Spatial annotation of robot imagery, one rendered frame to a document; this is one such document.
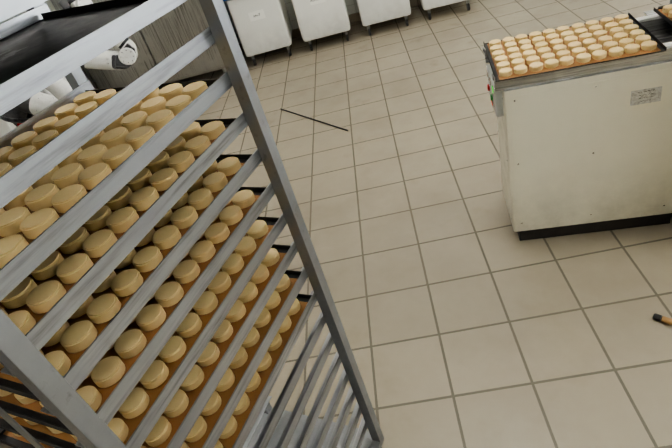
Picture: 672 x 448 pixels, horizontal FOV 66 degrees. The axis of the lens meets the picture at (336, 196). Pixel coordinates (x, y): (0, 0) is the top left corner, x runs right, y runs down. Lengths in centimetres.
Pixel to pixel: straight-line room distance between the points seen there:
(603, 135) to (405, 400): 135
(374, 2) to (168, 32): 208
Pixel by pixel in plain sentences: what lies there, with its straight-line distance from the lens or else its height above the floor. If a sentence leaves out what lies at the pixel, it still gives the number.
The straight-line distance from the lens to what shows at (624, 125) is 244.
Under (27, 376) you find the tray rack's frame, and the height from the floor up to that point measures 140.
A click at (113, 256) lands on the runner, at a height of 141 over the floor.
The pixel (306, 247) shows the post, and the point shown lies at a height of 105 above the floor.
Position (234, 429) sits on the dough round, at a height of 87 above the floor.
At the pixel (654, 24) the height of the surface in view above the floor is 87.
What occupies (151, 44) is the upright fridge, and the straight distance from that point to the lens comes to 573.
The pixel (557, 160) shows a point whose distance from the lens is 244.
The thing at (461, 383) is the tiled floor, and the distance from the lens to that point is 221.
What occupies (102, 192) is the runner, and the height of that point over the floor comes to 150.
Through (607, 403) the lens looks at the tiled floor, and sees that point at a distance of 219.
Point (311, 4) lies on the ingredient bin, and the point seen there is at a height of 48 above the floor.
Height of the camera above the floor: 184
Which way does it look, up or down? 34 degrees down
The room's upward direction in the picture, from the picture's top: 17 degrees counter-clockwise
